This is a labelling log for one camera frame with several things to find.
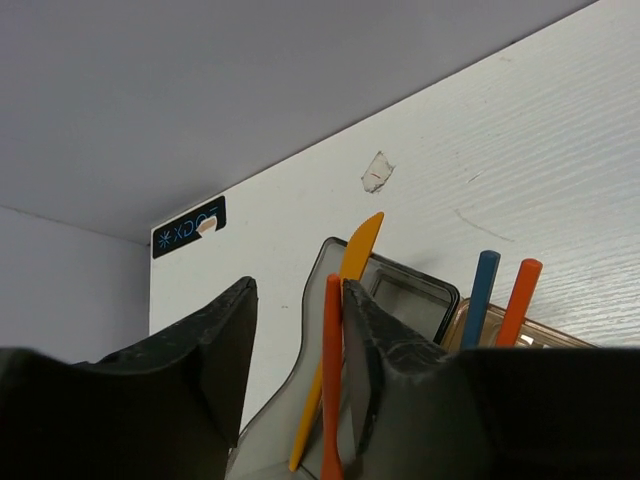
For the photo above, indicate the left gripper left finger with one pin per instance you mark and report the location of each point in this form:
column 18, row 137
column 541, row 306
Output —
column 167, row 407

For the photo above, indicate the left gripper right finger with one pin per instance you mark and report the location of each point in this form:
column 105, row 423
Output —
column 420, row 412

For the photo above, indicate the red plastic knife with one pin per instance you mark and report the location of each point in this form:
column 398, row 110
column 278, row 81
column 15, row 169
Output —
column 332, row 359

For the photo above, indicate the grey smoked container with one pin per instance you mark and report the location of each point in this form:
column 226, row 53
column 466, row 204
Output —
column 424, row 303

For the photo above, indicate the left blue corner sticker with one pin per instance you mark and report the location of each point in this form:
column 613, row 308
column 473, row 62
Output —
column 189, row 227

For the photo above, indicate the white tape patch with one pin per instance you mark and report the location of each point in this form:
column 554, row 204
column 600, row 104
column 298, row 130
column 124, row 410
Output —
column 377, row 173

